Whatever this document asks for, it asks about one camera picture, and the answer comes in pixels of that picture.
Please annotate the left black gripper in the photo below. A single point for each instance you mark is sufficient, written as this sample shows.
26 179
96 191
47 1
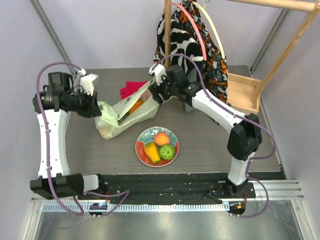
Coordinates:
93 109

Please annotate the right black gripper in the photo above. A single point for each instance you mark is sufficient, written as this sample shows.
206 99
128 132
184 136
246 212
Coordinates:
155 93

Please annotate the translucent plastic bag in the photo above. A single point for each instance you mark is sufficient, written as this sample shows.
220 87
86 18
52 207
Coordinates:
107 124

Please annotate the fake peach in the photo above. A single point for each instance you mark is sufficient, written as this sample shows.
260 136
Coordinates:
162 139

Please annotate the fake orange green mango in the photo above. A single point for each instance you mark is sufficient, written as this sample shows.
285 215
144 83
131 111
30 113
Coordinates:
151 150

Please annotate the fake green custard apple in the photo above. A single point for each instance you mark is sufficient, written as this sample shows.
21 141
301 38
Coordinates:
167 152

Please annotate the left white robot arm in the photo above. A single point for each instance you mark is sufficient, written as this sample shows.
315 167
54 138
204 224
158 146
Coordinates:
62 95

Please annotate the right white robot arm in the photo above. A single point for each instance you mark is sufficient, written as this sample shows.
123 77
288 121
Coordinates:
244 134

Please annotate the fake orange pineapple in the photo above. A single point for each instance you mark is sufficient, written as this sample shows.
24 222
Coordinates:
136 105

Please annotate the red folded cloth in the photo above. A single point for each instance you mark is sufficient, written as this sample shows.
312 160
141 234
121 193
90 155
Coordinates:
130 88

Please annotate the red and teal plate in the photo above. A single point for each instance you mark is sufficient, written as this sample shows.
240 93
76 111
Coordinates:
148 136

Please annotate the black white patterned garment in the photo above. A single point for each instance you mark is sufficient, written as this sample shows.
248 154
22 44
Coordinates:
183 41

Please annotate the orange grey patterned garment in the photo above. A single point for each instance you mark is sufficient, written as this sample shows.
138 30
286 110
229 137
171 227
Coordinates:
215 71

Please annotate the cream hanger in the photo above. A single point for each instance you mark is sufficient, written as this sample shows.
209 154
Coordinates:
202 9

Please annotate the wooden clothes rack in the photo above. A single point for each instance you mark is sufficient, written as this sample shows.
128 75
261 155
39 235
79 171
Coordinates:
245 92

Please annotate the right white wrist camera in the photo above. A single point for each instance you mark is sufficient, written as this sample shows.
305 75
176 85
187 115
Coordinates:
158 73

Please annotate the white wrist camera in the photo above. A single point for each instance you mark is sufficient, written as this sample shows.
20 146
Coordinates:
158 73
85 82

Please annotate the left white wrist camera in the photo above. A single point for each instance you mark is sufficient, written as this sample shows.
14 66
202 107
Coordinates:
85 82

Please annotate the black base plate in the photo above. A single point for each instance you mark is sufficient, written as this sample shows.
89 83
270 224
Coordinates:
169 189

